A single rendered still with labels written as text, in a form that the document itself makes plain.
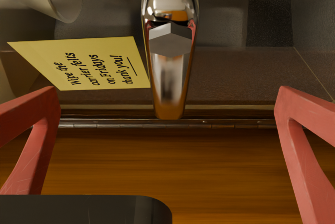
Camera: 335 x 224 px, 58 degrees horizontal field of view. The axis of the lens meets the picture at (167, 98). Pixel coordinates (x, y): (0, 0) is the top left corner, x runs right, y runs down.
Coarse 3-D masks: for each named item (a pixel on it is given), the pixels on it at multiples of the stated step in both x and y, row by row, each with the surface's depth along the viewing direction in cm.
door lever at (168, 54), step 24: (144, 0) 8; (168, 0) 8; (192, 0) 8; (144, 24) 8; (168, 24) 8; (192, 24) 8; (168, 48) 8; (192, 48) 9; (168, 72) 10; (168, 96) 12
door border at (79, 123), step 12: (60, 120) 33; (72, 120) 33; (84, 120) 33; (96, 120) 33; (108, 120) 33; (120, 120) 33; (132, 120) 33; (144, 120) 33; (156, 120) 33; (168, 120) 33; (180, 120) 33; (192, 120) 33; (204, 120) 33; (216, 120) 33; (228, 120) 33; (240, 120) 33; (252, 120) 33; (264, 120) 33
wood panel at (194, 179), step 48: (96, 144) 40; (144, 144) 40; (192, 144) 40; (240, 144) 40; (48, 192) 34; (96, 192) 34; (144, 192) 34; (192, 192) 34; (240, 192) 34; (288, 192) 34
